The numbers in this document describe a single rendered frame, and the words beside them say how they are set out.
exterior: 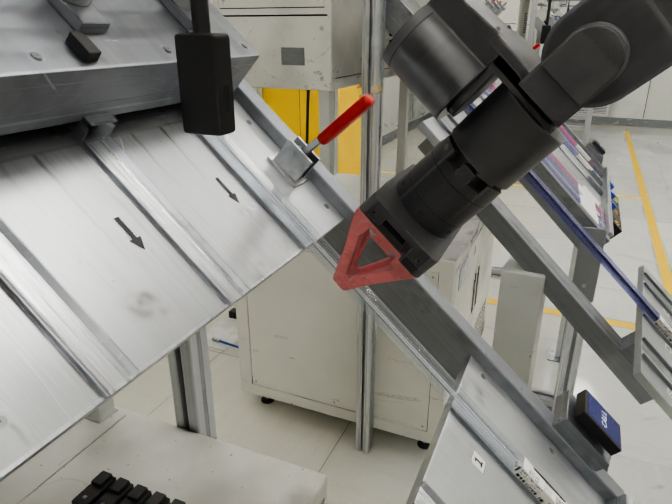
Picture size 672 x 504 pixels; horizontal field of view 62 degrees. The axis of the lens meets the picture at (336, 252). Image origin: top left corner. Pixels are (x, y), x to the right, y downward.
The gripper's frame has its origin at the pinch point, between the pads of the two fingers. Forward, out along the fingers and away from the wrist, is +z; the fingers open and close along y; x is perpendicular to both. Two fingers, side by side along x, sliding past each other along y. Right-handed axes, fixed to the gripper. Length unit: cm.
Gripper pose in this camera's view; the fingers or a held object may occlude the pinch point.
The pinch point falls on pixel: (348, 275)
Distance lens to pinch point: 47.2
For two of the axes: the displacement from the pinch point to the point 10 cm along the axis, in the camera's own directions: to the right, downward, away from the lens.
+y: -4.0, 3.5, -8.5
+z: -6.2, 5.8, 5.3
